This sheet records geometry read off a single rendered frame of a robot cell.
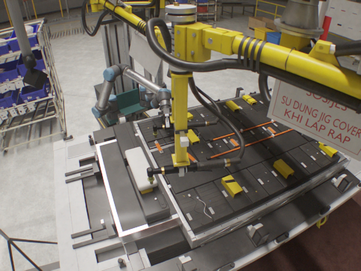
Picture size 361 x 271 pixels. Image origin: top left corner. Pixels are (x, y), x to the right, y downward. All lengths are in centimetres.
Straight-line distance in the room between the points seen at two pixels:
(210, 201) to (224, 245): 29
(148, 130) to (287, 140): 121
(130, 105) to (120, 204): 180
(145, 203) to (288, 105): 98
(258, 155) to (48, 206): 243
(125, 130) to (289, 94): 144
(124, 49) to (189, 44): 213
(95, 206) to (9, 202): 179
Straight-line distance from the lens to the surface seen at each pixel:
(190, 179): 161
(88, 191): 198
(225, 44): 72
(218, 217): 146
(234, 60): 72
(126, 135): 187
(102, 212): 182
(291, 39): 79
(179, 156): 113
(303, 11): 76
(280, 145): 203
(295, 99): 74
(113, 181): 169
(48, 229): 290
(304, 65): 63
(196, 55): 79
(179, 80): 90
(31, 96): 378
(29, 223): 307
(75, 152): 226
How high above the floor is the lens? 224
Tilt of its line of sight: 39 degrees down
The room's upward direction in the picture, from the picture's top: straight up
